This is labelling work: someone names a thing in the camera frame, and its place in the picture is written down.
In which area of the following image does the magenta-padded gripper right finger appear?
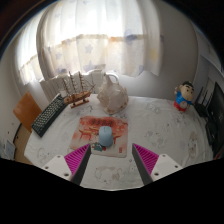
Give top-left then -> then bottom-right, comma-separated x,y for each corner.
131,143 -> 184,186

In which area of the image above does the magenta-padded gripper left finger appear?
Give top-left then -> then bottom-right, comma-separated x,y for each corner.
41,143 -> 92,186

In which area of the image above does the light blue computer mouse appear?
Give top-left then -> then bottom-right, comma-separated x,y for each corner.
98,125 -> 114,148

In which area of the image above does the red printed mouse pad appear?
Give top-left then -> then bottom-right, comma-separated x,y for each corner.
69,115 -> 129,158

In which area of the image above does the white printed tablecloth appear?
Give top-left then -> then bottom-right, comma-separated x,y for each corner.
23,93 -> 214,191

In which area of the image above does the black keyboard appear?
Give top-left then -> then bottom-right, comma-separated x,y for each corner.
31,93 -> 68,138

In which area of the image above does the wooden model sailing ship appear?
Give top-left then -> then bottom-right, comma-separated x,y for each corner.
62,70 -> 96,109

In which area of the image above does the brown wooden chair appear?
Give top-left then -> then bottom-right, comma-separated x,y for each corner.
12,91 -> 44,164

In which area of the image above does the black desk device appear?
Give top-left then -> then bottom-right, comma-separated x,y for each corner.
204,119 -> 219,146

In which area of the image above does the large white conch shell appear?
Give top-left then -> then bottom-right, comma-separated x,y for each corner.
96,73 -> 130,115

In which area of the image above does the cartoon boy figure clock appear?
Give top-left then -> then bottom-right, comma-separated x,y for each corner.
173,80 -> 195,113

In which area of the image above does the black monitor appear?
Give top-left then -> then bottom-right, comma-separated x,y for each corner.
208,81 -> 224,134

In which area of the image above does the white star-print curtain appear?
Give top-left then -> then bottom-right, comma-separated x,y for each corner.
16,0 -> 163,84

